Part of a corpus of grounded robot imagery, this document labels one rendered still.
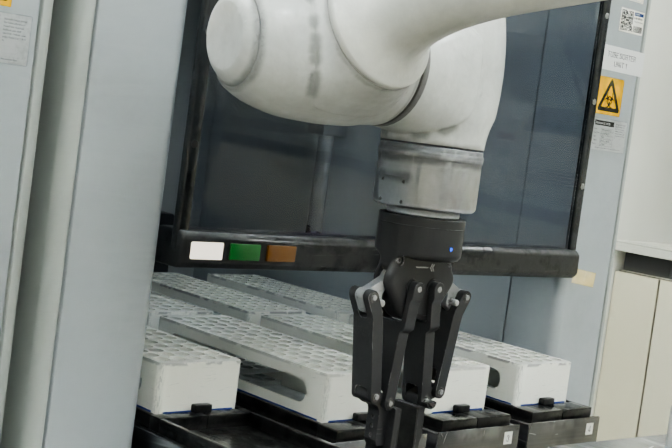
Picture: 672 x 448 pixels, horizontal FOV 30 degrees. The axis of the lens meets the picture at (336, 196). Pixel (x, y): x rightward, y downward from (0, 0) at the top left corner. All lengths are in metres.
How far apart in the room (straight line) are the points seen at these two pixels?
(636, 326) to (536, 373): 2.15
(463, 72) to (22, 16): 0.36
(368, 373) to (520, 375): 0.45
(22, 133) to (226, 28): 0.24
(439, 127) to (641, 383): 2.65
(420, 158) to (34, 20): 0.34
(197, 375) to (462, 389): 0.32
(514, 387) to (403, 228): 0.47
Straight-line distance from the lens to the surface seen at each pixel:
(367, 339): 1.05
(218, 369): 1.25
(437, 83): 1.00
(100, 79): 1.11
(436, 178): 1.04
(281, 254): 1.21
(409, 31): 0.89
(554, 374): 1.53
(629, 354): 3.65
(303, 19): 0.90
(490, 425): 1.41
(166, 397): 1.22
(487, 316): 1.67
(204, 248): 1.15
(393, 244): 1.05
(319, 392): 1.26
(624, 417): 3.67
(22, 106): 1.07
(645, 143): 3.72
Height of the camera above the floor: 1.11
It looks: 3 degrees down
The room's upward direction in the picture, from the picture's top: 8 degrees clockwise
